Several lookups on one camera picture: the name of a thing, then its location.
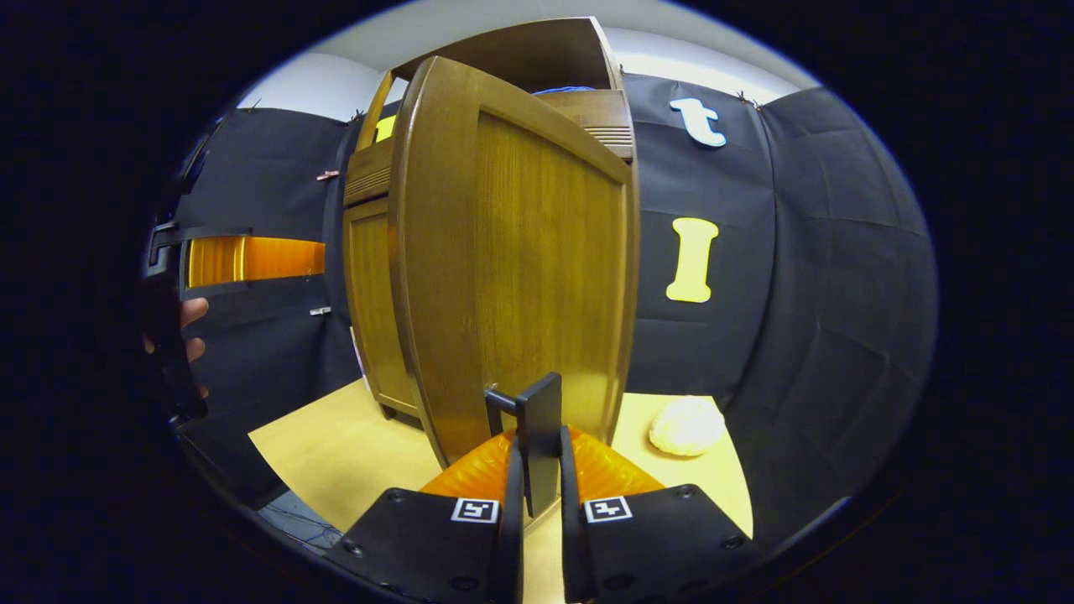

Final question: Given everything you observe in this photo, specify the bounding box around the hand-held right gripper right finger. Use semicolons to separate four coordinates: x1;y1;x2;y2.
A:
558;424;763;604

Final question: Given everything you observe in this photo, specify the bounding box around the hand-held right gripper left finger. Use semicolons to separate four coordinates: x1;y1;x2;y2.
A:
321;430;527;604

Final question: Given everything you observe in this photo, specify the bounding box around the black door handle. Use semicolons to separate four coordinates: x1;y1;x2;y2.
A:
484;372;564;519

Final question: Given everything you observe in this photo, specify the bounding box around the wooden cabinet door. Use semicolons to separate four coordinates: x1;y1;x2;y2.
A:
390;56;641;469
343;197;420;419

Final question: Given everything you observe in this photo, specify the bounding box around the wooden double-door shoe cabinet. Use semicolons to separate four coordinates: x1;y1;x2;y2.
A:
342;17;639;420

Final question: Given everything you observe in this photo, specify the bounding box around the white fluffy ball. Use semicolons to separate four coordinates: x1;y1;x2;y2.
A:
648;395;727;459

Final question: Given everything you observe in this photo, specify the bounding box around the black backdrop cloth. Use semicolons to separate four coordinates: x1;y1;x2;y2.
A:
147;74;939;542

